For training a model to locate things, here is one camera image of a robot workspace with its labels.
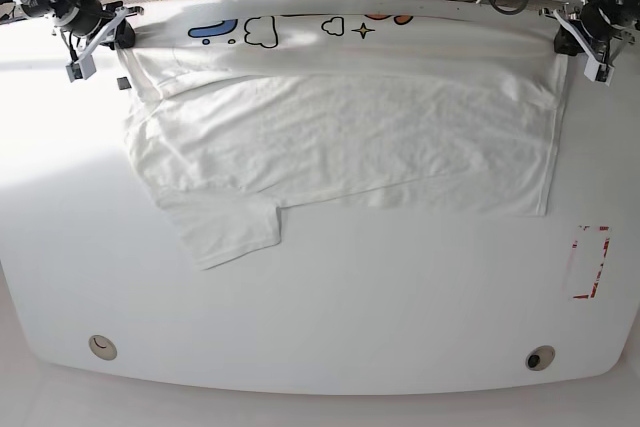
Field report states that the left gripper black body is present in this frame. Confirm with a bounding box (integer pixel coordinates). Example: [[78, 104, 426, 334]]
[[570, 4, 620, 50]]

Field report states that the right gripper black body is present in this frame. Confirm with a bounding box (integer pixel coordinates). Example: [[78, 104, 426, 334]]
[[59, 1, 120, 38]]

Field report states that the white printed T-shirt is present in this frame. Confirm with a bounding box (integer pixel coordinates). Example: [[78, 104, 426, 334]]
[[118, 7, 568, 270]]

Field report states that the red tape rectangle marking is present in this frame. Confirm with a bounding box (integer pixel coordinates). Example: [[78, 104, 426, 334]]
[[566, 225, 612, 300]]

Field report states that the left table grommet hole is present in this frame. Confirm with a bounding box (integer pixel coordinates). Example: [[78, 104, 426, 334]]
[[88, 335, 118, 361]]

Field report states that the table grommet hole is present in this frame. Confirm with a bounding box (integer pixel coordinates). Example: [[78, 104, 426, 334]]
[[525, 345, 556, 372], [88, 335, 118, 361]]

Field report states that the right table grommet hole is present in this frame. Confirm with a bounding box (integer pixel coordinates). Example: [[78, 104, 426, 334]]
[[525, 345, 556, 372]]

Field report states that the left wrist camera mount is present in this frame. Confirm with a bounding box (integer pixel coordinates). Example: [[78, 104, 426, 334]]
[[539, 3, 639, 86]]

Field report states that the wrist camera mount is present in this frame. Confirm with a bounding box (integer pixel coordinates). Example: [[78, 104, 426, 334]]
[[539, 3, 639, 86], [65, 6, 144, 82]]

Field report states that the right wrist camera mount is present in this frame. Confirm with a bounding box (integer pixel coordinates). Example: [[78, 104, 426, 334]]
[[65, 6, 144, 82]]

